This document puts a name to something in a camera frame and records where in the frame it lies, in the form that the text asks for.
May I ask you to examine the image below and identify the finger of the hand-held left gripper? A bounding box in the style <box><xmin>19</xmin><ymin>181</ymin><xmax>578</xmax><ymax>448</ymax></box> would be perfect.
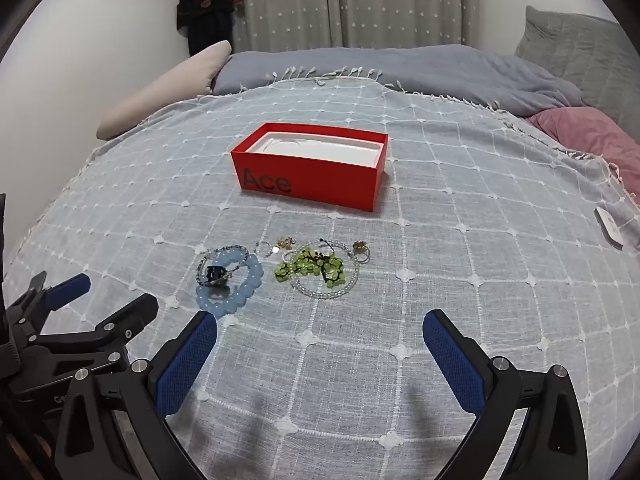
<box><xmin>30</xmin><ymin>294</ymin><xmax>160</xmax><ymax>368</ymax></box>
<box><xmin>5</xmin><ymin>272</ymin><xmax>92</xmax><ymax>341</ymax></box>

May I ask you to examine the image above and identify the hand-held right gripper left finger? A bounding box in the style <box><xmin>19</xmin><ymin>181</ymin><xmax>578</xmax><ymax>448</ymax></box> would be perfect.
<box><xmin>54</xmin><ymin>310</ymin><xmax>218</xmax><ymax>480</ymax></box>

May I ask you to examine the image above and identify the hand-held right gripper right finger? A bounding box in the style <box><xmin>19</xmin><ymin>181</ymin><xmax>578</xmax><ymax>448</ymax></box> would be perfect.
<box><xmin>422</xmin><ymin>309</ymin><xmax>588</xmax><ymax>480</ymax></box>

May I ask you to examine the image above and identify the dark bead bracelet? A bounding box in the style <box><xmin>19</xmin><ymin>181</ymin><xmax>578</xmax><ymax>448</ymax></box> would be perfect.
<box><xmin>205</xmin><ymin>265</ymin><xmax>236</xmax><ymax>286</ymax></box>

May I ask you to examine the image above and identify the large blue bead bracelet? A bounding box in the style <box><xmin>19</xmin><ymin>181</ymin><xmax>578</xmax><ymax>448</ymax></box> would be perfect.
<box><xmin>196</xmin><ymin>252</ymin><xmax>265</xmax><ymax>317</ymax></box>

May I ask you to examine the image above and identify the small grey bead bracelet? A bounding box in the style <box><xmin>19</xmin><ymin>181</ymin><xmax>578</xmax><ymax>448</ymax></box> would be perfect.
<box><xmin>196</xmin><ymin>245</ymin><xmax>251</xmax><ymax>288</ymax></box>

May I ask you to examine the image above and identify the clear bead bracelet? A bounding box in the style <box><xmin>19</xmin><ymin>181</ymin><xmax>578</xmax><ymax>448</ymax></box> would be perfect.
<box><xmin>289</xmin><ymin>240</ymin><xmax>361</xmax><ymax>301</ymax></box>

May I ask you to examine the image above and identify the green bead bracelet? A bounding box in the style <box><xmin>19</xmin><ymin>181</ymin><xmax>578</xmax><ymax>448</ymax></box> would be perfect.
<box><xmin>274</xmin><ymin>237</ymin><xmax>347</xmax><ymax>292</ymax></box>

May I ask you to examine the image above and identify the red cardboard box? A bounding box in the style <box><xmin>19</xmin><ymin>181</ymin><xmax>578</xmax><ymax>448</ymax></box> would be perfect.
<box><xmin>230</xmin><ymin>121</ymin><xmax>390</xmax><ymax>213</ymax></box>

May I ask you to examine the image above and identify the grey checkered fringed blanket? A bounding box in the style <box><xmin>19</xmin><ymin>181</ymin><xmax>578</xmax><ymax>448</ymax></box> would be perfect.
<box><xmin>0</xmin><ymin>75</ymin><xmax>640</xmax><ymax>480</ymax></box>

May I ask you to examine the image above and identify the small white device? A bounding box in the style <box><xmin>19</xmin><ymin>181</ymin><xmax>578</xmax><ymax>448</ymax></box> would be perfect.
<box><xmin>594</xmin><ymin>206</ymin><xmax>626</xmax><ymax>251</ymax></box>

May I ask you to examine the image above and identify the beige pillow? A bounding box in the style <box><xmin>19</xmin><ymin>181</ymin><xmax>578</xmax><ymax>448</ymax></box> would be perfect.
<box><xmin>96</xmin><ymin>40</ymin><xmax>233</xmax><ymax>142</ymax></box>

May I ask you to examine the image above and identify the pink pillow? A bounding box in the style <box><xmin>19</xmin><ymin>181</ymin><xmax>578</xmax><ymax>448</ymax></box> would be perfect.
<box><xmin>522</xmin><ymin>106</ymin><xmax>640</xmax><ymax>206</ymax></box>

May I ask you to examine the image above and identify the grey-blue duvet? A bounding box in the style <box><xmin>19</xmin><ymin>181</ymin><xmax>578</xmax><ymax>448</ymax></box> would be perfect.
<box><xmin>210</xmin><ymin>44</ymin><xmax>583</xmax><ymax>118</ymax></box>

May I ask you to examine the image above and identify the black hanging garment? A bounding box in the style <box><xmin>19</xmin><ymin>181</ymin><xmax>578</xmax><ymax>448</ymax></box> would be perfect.
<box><xmin>175</xmin><ymin>0</ymin><xmax>244</xmax><ymax>58</ymax></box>

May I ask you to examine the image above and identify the grey quilted headboard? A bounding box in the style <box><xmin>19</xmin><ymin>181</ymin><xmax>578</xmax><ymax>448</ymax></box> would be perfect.
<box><xmin>515</xmin><ymin>6</ymin><xmax>640</xmax><ymax>136</ymax></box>

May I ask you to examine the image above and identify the star-patterned curtain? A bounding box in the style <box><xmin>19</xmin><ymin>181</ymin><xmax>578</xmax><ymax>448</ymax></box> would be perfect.
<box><xmin>220</xmin><ymin>0</ymin><xmax>478</xmax><ymax>56</ymax></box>

